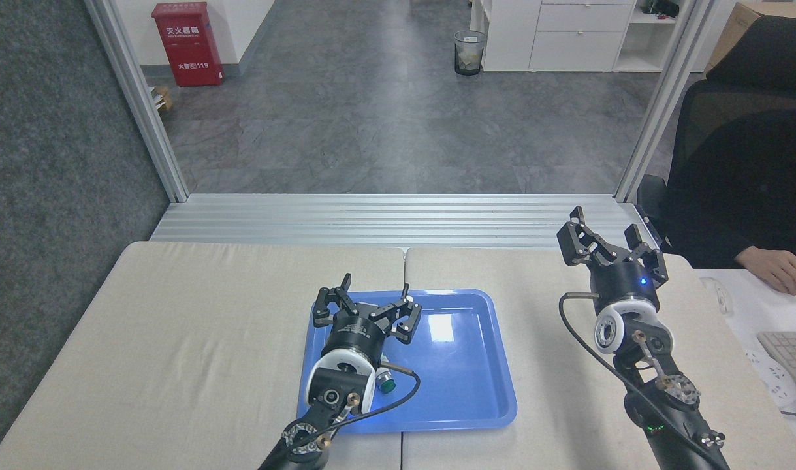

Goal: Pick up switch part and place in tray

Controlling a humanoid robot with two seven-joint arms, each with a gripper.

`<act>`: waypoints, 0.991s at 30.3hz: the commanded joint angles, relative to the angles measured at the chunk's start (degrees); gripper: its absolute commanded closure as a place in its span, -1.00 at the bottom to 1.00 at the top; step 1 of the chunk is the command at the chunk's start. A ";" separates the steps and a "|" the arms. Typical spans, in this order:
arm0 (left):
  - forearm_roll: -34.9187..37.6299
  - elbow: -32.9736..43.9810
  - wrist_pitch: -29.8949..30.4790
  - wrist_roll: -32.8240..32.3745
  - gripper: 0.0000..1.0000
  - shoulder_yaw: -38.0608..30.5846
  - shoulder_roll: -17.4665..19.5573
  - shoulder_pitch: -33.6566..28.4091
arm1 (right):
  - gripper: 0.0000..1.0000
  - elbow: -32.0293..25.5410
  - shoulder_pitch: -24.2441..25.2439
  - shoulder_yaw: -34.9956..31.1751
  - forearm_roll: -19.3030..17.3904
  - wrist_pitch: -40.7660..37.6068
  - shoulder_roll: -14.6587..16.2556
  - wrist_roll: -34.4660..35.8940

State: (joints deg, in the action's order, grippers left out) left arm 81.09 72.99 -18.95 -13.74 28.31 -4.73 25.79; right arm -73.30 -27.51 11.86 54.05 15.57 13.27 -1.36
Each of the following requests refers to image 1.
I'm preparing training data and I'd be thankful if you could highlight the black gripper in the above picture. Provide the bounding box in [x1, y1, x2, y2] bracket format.
[312, 273, 423, 366]
[556, 206, 669, 309]

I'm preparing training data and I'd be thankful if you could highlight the blue plastic tray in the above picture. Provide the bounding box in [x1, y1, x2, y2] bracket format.
[296, 289, 518, 436]

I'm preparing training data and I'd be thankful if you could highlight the person's hand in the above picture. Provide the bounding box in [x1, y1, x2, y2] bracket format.
[735, 245, 796, 296]

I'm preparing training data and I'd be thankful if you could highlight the ribbed aluminium platform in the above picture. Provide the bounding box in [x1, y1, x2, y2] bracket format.
[149, 193, 661, 251]

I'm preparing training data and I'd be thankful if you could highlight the white keyboard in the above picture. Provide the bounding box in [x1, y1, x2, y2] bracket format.
[756, 330, 796, 387]

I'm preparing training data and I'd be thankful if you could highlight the white power strip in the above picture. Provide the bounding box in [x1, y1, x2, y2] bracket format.
[746, 351, 796, 410]

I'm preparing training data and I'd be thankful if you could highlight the black office chair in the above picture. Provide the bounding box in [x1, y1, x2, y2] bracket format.
[636, 16, 796, 262]

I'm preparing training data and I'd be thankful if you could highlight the white drawer cabinet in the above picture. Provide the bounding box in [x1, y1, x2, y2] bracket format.
[470, 0, 700, 74]

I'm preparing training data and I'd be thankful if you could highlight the black mesh waste bin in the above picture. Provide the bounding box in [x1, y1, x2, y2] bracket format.
[453, 29, 488, 77]

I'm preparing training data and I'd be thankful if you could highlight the brown cardboard box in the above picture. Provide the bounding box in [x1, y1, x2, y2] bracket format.
[703, 1, 796, 76]

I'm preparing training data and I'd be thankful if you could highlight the red fire extinguisher cabinet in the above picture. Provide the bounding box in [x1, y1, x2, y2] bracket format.
[151, 1, 225, 88]

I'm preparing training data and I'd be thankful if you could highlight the silver aluminium post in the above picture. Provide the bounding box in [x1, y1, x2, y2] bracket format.
[84, 0, 191, 204]
[614, 0, 720, 204]

